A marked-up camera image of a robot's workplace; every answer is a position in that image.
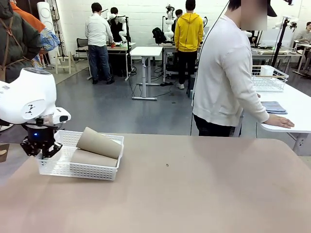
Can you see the white wooden step stool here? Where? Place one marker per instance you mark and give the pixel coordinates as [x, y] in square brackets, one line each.
[63, 61]

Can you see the black tripod stand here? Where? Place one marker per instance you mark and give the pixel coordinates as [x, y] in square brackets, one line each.
[279, 41]

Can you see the blue patterned garment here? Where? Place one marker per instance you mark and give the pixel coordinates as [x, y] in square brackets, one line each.
[48, 40]

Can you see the brown paper cup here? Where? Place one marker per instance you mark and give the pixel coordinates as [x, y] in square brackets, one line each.
[99, 143]
[92, 159]

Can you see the seated person in grey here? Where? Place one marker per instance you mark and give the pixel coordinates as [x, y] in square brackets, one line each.
[305, 34]

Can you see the black floor power strip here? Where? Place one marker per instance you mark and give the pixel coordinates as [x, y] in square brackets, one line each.
[167, 84]

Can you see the light blue cloth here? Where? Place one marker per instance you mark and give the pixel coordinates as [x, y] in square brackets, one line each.
[274, 107]

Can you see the wooden top workbench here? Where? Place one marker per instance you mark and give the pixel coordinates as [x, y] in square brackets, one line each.
[120, 48]

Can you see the orange garment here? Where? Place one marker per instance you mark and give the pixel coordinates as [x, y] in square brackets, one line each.
[26, 17]

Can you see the person's right forearm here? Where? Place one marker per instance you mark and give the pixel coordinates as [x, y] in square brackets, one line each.
[258, 106]

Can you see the man in white shirt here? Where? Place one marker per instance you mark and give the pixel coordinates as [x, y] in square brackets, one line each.
[98, 43]

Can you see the person in black clothes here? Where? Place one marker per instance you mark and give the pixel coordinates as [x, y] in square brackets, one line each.
[116, 26]

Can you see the white standing desk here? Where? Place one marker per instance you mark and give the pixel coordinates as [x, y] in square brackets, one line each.
[145, 52]

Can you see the person's right hand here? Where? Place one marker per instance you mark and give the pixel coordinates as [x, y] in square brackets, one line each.
[280, 121]

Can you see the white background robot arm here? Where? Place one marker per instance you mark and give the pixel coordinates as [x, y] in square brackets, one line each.
[168, 24]
[124, 29]

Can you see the white perforated plastic basket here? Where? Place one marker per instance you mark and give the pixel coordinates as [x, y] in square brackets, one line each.
[85, 170]

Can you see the white side table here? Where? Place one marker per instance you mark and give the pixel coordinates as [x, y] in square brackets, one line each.
[291, 114]

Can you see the white box container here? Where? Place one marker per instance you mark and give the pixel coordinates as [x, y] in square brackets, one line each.
[267, 70]

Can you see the green puffer jacket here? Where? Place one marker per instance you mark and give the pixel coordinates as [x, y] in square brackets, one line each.
[17, 43]

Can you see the person in white sweater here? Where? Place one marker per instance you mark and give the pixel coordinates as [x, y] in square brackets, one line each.
[218, 72]

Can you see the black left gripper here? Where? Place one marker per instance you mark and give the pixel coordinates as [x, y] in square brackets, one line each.
[40, 134]

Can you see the man in yellow hoodie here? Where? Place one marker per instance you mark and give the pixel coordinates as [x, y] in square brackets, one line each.
[188, 34]

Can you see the black chair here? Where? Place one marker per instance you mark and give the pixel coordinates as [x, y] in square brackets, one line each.
[81, 47]

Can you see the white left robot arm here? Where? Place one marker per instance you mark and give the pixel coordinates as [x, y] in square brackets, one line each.
[26, 97]

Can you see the black backpack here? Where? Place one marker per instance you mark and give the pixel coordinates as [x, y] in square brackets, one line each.
[159, 35]

